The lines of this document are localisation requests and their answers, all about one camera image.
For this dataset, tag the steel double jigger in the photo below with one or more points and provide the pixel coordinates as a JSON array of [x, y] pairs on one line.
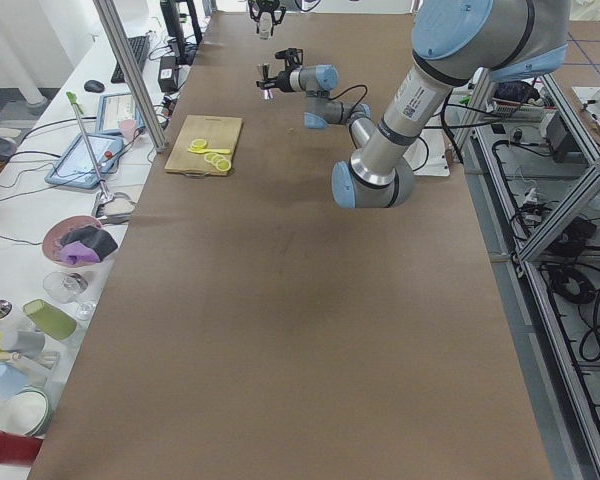
[[264, 82]]

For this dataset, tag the purple cloth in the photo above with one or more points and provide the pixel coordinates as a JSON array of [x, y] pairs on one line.
[[77, 253]]

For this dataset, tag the bamboo cutting board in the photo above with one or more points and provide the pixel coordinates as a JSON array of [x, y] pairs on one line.
[[218, 131]]

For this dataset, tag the pink cup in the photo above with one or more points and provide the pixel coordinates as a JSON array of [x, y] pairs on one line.
[[127, 129]]

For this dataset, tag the red cup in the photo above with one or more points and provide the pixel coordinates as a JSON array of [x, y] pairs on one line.
[[18, 450]]

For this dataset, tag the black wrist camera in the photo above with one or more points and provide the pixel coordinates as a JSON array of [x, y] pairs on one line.
[[292, 57]]

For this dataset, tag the white bowl green rim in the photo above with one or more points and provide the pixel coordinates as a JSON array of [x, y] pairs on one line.
[[27, 413]]

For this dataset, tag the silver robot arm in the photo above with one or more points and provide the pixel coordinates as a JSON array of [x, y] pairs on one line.
[[513, 40]]

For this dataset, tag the aluminium frame post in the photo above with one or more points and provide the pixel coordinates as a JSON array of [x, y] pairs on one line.
[[119, 44]]

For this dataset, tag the yellow plastic knife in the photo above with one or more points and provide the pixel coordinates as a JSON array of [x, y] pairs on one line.
[[209, 150]]

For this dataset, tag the long metal grabber tool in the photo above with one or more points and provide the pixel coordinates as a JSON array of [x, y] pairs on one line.
[[105, 197]]

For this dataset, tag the blue teach pendant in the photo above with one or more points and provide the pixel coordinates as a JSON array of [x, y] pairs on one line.
[[114, 109], [75, 169]]

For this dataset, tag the dark grey cloth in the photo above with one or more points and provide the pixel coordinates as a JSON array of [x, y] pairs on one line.
[[96, 238]]

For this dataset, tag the blue teach pendant near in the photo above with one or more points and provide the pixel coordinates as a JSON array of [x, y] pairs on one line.
[[75, 169]]

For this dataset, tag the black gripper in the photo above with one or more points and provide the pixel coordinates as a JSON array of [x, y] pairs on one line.
[[263, 9], [283, 78]]

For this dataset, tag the clear glass measuring cup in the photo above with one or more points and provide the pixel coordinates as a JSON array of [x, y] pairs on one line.
[[265, 26]]

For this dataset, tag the black computer mouse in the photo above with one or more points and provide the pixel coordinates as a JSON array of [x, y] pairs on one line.
[[94, 86]]

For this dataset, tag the grey cup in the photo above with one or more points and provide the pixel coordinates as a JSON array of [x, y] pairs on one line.
[[27, 343]]

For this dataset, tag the clear wine glass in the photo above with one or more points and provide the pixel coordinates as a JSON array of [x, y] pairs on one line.
[[66, 288]]

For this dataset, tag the green plastic cup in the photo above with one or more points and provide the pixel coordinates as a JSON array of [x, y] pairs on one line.
[[50, 320]]

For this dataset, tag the blue teach pendant far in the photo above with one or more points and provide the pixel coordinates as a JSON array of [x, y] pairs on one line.
[[114, 109]]

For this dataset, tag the pink bowl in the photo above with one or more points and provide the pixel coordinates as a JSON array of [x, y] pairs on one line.
[[51, 242]]

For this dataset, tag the light blue cup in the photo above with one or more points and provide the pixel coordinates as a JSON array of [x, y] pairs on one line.
[[12, 381]]

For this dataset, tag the lemon slice front pair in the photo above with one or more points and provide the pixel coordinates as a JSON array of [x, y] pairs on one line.
[[198, 144]]

